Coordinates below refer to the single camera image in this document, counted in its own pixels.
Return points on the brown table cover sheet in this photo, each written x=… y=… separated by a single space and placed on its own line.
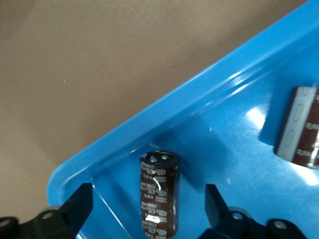
x=74 y=74

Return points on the dark brown cylindrical capacitor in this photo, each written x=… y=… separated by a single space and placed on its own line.
x=301 y=129

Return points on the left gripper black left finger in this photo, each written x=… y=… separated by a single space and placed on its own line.
x=57 y=224

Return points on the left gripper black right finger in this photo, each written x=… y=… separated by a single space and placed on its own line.
x=231 y=226

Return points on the blue plastic tray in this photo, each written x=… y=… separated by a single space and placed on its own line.
x=224 y=149

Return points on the black connector block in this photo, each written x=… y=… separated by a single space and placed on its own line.
x=159 y=194

